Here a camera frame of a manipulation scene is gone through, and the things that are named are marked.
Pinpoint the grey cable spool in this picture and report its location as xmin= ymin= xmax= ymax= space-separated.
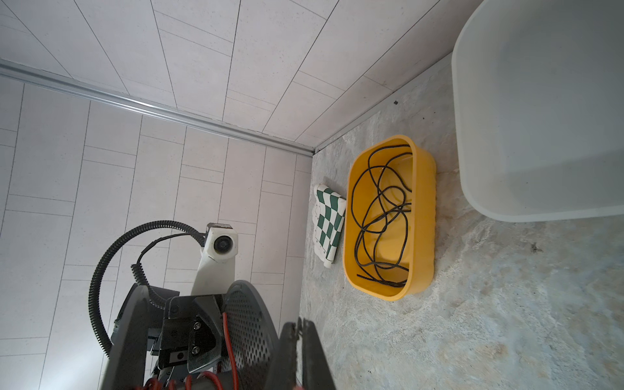
xmin=101 ymin=280 xmax=278 ymax=389

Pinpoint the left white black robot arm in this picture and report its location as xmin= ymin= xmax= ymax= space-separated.
xmin=88 ymin=220 xmax=238 ymax=389

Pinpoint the green white checkerboard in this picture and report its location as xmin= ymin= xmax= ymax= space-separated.
xmin=313 ymin=184 xmax=347 ymax=268

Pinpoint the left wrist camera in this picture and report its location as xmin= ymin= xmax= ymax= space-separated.
xmin=191 ymin=223 xmax=238 ymax=296

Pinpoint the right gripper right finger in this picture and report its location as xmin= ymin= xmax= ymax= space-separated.
xmin=301 ymin=318 xmax=336 ymax=390

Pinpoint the yellow plastic tray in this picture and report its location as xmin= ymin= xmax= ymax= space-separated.
xmin=343 ymin=136 xmax=436 ymax=302

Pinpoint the red cable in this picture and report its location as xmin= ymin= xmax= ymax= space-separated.
xmin=131 ymin=311 xmax=241 ymax=390

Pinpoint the white plastic tray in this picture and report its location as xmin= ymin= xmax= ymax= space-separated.
xmin=452 ymin=1 xmax=623 ymax=223

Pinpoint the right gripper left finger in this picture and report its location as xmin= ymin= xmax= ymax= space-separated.
xmin=276 ymin=323 xmax=298 ymax=389

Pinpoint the black cable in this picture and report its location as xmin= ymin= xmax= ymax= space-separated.
xmin=350 ymin=144 xmax=414 ymax=289

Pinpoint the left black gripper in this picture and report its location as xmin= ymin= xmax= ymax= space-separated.
xmin=153 ymin=294 xmax=226 ymax=375

